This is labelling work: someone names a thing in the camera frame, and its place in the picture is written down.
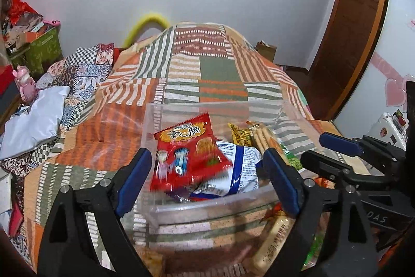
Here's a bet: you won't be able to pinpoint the small cardboard box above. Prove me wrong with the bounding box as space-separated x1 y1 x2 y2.
255 41 277 62

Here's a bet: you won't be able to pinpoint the blue white snack bag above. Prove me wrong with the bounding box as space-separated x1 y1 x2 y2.
169 141 265 201

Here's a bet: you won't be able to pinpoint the striped patchwork blanket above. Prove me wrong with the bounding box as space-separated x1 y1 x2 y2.
19 22 344 277

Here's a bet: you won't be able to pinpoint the yellow foam arch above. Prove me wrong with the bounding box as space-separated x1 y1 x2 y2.
124 13 169 47

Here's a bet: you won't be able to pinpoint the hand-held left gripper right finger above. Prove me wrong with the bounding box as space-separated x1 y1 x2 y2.
263 148 378 277

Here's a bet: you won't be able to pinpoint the white sticker-covered box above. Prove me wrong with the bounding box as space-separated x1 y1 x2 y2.
370 112 407 149

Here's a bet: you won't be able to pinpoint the pink bunny toy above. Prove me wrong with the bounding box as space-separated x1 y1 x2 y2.
12 66 37 102

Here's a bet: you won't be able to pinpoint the red box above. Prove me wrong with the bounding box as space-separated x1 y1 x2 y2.
0 65 15 96

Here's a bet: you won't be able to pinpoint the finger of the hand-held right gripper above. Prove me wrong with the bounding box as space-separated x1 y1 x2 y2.
300 150 388 190
319 132 406 167

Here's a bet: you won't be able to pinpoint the beige long cracker packet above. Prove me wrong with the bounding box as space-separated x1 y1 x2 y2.
252 215 296 269

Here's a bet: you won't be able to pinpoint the open white notebook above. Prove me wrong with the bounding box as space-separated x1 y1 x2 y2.
0 173 13 222

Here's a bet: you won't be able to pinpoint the cream biscuit packet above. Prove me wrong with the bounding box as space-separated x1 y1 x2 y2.
246 121 290 165

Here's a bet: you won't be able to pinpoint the brown wooden door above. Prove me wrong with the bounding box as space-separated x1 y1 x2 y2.
306 0 386 122

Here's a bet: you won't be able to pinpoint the wooden wardrobe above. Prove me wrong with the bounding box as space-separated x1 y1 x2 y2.
318 0 391 122

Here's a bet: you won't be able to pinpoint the clear packet orange snacks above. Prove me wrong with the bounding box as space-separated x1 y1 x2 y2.
143 249 167 277

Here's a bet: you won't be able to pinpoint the white sliding door pink hearts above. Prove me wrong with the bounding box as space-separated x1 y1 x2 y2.
331 0 415 167

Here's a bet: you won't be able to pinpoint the red plastic bag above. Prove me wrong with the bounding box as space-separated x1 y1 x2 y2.
8 0 34 23

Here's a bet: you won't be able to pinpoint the red cartoon snack packet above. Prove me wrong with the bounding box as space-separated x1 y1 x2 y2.
150 113 234 193

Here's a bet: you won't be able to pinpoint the green storage box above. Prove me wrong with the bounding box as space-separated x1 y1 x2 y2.
10 25 64 79

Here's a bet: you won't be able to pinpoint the red booklet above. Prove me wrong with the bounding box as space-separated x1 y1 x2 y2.
8 207 25 237

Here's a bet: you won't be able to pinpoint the white cloth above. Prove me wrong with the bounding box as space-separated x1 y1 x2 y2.
0 85 70 161

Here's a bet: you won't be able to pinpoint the clear plastic container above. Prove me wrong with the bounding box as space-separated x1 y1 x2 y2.
141 100 325 232

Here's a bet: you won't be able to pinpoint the checkered patchwork quilt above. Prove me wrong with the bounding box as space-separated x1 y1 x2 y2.
36 43 115 131

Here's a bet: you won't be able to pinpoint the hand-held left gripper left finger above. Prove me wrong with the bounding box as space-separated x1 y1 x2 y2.
38 148 153 277

